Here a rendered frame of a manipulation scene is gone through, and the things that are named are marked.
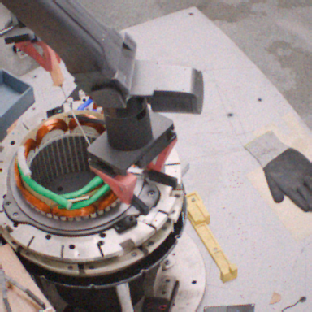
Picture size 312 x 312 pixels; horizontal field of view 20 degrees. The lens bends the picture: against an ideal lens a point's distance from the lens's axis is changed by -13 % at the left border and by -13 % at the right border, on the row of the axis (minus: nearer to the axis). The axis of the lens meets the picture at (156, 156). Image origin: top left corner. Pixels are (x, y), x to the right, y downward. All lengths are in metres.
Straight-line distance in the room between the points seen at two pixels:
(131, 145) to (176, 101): 0.10
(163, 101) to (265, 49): 2.13
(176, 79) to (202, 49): 0.95
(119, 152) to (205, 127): 0.70
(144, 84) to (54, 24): 0.23
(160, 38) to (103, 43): 1.08
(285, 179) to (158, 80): 0.70
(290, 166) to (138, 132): 0.66
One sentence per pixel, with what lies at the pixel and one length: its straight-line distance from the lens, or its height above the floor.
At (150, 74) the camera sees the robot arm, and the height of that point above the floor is 1.39.
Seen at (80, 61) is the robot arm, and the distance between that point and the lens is 1.08.
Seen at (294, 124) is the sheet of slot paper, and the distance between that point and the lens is 1.96.
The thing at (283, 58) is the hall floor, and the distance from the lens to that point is 3.28.
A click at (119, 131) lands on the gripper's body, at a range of 1.24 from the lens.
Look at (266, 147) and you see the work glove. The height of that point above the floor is 0.79.
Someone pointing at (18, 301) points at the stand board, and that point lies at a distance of 1.37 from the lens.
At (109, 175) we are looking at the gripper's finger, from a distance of 1.27.
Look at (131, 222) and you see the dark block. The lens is 1.39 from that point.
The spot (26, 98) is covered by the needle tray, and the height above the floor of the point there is 1.05.
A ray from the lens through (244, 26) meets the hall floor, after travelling 3.41.
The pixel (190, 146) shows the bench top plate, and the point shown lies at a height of 0.78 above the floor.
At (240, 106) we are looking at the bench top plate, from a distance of 1.99.
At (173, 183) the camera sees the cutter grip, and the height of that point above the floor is 1.17.
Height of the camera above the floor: 2.20
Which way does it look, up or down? 48 degrees down
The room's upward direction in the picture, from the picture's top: 6 degrees counter-clockwise
